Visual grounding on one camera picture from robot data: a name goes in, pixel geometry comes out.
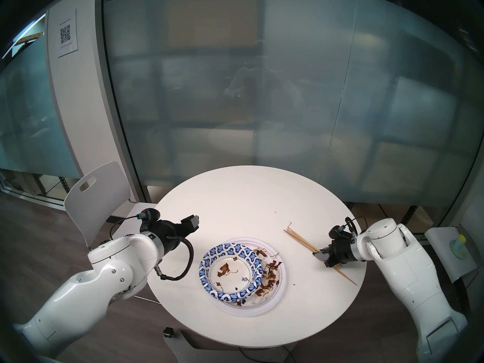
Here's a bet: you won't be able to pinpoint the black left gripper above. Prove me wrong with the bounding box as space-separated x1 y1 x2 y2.
153 215 200 253

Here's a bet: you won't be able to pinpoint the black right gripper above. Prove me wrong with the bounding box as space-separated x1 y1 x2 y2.
313 238 359 269

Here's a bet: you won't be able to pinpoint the wooden chopsticks pair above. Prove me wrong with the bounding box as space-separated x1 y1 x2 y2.
287 227 358 287
289 226 344 272
285 229 322 254

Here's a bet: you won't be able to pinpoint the blue patterned bowl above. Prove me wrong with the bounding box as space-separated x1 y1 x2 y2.
199 243 264 305
200 245 264 306

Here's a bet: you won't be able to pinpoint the white paper plate with leftovers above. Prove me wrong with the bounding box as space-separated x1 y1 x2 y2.
206 236 287 316

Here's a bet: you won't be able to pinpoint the mixed brown leftover strips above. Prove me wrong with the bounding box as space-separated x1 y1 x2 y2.
253 247 283 298

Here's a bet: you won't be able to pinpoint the brown leafy scrap pieces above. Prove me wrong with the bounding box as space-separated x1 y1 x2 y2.
216 262 239 291

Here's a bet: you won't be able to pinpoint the grey chair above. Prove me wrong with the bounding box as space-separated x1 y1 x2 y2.
424 224 481 283

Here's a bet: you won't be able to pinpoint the yellow capped green bottle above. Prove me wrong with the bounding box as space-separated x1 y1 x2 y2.
449 234 467 259

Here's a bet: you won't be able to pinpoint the white QR code sign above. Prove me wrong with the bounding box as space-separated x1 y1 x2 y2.
57 9 79 58

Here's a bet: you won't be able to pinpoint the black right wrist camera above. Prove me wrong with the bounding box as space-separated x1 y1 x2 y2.
329 224 353 241

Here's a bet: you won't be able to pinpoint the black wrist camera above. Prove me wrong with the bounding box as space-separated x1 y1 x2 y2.
329 224 353 241
137 208 161 233

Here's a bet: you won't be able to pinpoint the thick black left arm hose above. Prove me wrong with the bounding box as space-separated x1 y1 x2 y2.
153 236 194 281

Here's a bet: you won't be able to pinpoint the black right camera cable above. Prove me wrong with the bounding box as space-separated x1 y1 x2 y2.
342 216 367 238

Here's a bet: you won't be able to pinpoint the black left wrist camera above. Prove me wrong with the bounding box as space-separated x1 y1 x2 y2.
137 208 161 233

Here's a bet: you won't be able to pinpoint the thin black left camera cable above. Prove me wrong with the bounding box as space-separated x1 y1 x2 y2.
110 215 140 241

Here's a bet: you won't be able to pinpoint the white chair with handle hole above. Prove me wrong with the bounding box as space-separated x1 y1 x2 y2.
64 161 157 253

